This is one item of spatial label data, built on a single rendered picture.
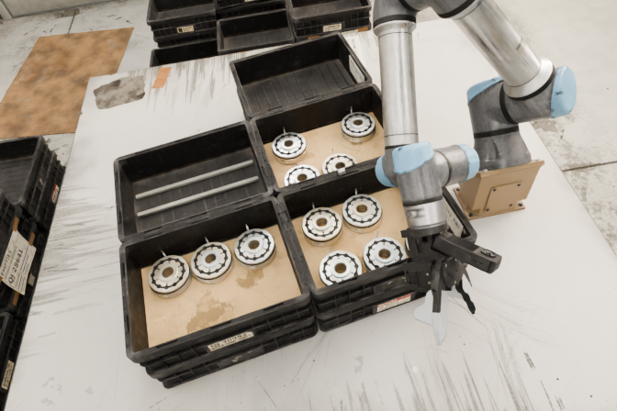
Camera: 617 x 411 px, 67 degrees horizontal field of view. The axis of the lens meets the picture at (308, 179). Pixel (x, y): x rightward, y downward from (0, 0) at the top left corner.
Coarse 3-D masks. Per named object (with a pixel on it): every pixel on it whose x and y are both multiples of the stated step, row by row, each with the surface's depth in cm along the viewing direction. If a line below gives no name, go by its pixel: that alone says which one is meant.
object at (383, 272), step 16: (336, 176) 120; (288, 192) 118; (448, 192) 113; (288, 224) 112; (464, 224) 107; (304, 256) 106; (304, 272) 103; (368, 272) 102; (384, 272) 102; (320, 288) 100; (336, 288) 100; (352, 288) 102
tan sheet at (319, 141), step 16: (320, 128) 145; (336, 128) 145; (272, 144) 143; (320, 144) 141; (336, 144) 140; (352, 144) 140; (368, 144) 139; (384, 144) 138; (272, 160) 139; (304, 160) 138; (320, 160) 137
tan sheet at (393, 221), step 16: (384, 192) 127; (336, 208) 125; (384, 208) 124; (400, 208) 123; (384, 224) 121; (400, 224) 120; (304, 240) 120; (352, 240) 119; (368, 240) 118; (400, 240) 117; (320, 256) 117; (384, 256) 115
